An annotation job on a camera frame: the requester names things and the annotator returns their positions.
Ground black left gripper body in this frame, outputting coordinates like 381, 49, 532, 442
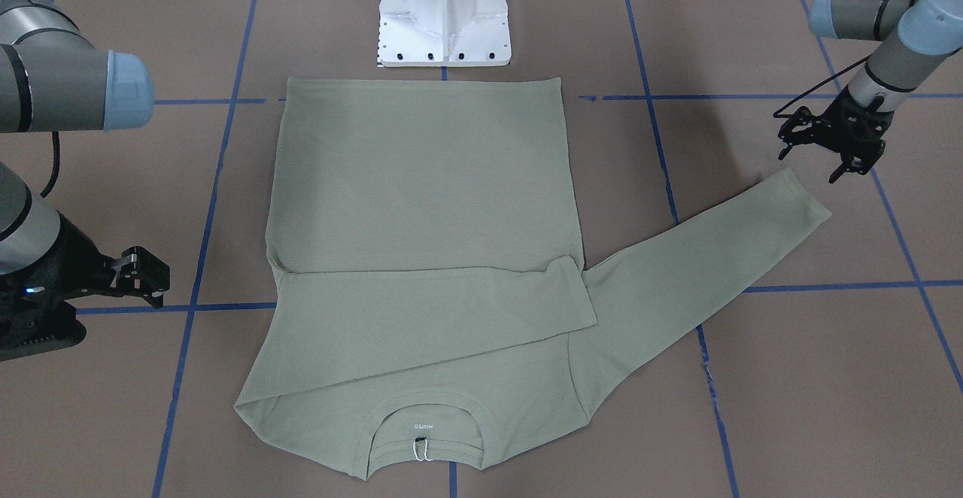
777, 91, 889, 161

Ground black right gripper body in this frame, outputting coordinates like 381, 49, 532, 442
1, 216, 117, 361

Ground sage green long-sleeve shirt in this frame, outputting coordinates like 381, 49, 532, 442
235, 77, 830, 480

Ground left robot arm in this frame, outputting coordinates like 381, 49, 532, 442
774, 0, 962, 183

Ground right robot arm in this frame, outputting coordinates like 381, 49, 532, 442
1, 0, 171, 361

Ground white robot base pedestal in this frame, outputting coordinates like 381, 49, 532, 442
376, 0, 512, 68

